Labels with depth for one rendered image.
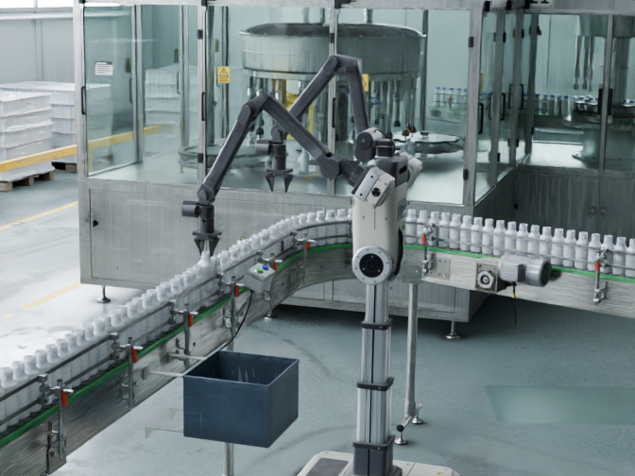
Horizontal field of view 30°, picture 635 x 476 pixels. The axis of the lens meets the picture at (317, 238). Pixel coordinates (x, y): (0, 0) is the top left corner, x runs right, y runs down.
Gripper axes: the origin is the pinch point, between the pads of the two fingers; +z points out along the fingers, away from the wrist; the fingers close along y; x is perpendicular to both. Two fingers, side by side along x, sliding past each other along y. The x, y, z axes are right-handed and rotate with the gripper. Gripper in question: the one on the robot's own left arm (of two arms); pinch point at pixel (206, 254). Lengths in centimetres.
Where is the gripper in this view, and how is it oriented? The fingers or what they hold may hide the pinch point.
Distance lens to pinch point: 469.5
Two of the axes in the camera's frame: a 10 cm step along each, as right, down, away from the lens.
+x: 3.1, -2.0, 9.3
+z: -0.3, 9.8, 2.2
